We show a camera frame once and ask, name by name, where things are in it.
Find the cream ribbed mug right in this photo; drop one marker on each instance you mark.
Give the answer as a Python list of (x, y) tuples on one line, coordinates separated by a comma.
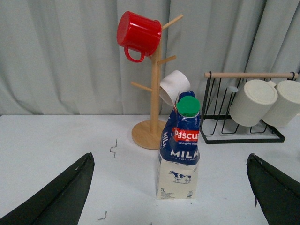
[(287, 105)]

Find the cream ribbed mug left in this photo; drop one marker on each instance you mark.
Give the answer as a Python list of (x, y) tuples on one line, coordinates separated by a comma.
[(253, 101)]

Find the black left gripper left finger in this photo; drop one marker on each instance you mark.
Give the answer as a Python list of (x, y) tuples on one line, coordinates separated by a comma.
[(61, 201)]

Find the cream ribbed mug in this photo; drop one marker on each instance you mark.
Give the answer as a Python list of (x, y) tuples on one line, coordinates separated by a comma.
[(287, 105), (253, 101)]

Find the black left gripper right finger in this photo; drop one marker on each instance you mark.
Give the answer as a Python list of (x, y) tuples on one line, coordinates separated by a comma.
[(277, 193)]

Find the grey curtain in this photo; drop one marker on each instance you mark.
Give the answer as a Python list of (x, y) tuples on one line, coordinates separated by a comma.
[(62, 57)]

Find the white ceramic mug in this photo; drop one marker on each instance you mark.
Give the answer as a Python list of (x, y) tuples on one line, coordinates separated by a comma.
[(173, 84)]

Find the black wire mug rack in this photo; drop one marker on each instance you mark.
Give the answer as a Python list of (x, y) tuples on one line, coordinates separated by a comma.
[(217, 126)]

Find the red enamel mug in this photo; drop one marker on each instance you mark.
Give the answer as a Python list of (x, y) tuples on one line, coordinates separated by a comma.
[(138, 35)]

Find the blue white milk carton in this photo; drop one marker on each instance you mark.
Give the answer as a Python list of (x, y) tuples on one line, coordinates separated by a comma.
[(178, 158)]

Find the wooden mug tree stand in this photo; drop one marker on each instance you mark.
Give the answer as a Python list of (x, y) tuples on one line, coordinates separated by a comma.
[(147, 134)]

